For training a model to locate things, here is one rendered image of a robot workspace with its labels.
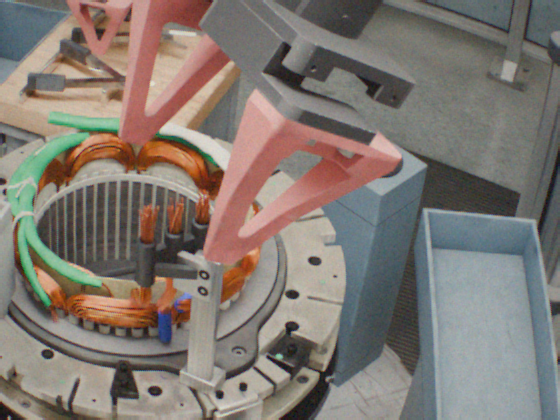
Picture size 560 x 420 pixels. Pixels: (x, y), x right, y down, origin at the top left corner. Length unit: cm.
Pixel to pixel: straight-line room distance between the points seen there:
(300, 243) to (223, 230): 45
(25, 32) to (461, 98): 201
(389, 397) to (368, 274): 17
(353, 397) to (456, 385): 32
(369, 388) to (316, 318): 40
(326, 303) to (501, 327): 18
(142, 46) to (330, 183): 10
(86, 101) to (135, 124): 57
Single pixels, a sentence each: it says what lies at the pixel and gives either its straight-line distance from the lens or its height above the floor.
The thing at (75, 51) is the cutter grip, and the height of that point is 109.
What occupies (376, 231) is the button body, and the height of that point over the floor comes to 99.
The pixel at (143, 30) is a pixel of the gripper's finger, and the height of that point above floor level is 143.
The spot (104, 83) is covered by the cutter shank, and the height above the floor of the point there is 109.
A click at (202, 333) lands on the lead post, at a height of 115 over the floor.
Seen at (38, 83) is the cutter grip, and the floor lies 109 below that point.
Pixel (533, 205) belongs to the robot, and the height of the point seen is 98.
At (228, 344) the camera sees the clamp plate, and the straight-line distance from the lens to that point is 83.
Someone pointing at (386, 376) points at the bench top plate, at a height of 78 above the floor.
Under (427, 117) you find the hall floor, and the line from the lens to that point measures 304.
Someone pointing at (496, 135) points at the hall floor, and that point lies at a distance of 305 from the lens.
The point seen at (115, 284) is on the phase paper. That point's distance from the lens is 80.
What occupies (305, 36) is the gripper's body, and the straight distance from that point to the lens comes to 43.
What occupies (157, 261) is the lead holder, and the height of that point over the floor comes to 121.
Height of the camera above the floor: 169
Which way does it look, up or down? 39 degrees down
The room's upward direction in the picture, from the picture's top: 8 degrees clockwise
